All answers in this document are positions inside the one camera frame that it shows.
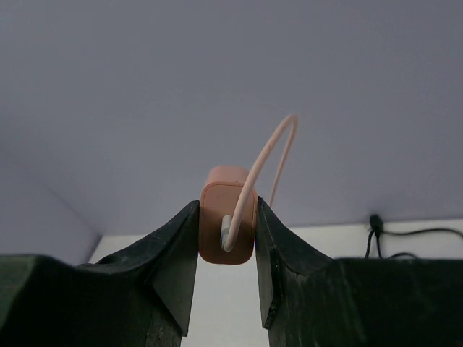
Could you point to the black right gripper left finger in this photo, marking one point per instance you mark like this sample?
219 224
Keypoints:
140 295

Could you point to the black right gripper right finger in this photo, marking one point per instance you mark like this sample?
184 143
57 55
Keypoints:
310 299

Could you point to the pink charger plug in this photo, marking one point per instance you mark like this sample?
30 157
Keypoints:
219 198

